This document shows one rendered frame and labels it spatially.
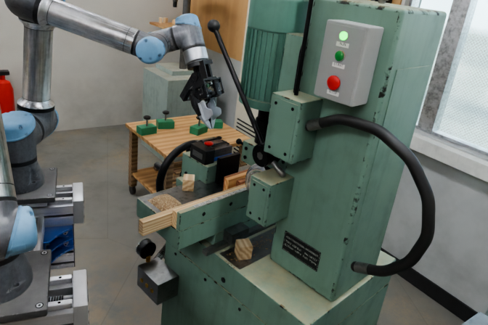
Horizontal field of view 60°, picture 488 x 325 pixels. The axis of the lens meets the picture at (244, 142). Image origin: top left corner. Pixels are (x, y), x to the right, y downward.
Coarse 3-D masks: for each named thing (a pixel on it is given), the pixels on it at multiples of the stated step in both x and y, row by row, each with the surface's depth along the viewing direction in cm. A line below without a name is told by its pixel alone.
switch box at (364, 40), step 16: (336, 32) 86; (352, 32) 83; (368, 32) 81; (336, 48) 87; (352, 48) 84; (368, 48) 83; (320, 64) 90; (352, 64) 85; (368, 64) 85; (320, 80) 91; (352, 80) 85; (368, 80) 87; (336, 96) 89; (352, 96) 86
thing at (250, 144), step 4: (244, 140) 132; (248, 140) 132; (252, 140) 132; (244, 144) 132; (248, 144) 130; (252, 144) 129; (256, 144) 130; (244, 148) 132; (248, 148) 131; (252, 148) 129; (244, 152) 132; (248, 152) 131; (244, 156) 132; (248, 156) 131; (252, 156) 130; (244, 160) 133; (248, 160) 132; (252, 160) 130; (248, 164) 132; (252, 164) 131
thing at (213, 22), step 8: (208, 24) 115; (216, 24) 115; (216, 32) 115; (224, 48) 115; (224, 56) 114; (232, 72) 114; (240, 88) 113; (240, 96) 113; (248, 104) 112; (248, 112) 112; (256, 128) 111; (256, 136) 111; (256, 152) 110; (264, 152) 108; (256, 160) 110; (264, 160) 108; (272, 160) 109; (280, 168) 108
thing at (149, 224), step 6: (204, 198) 122; (186, 204) 118; (168, 210) 113; (150, 216) 110; (156, 216) 110; (162, 216) 111; (168, 216) 112; (144, 222) 107; (150, 222) 108; (156, 222) 110; (162, 222) 111; (168, 222) 113; (144, 228) 108; (150, 228) 109; (156, 228) 111; (162, 228) 112; (144, 234) 108
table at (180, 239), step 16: (160, 192) 130; (176, 192) 131; (192, 192) 132; (208, 192) 133; (144, 208) 123; (240, 208) 127; (208, 224) 119; (224, 224) 124; (176, 240) 113; (192, 240) 117
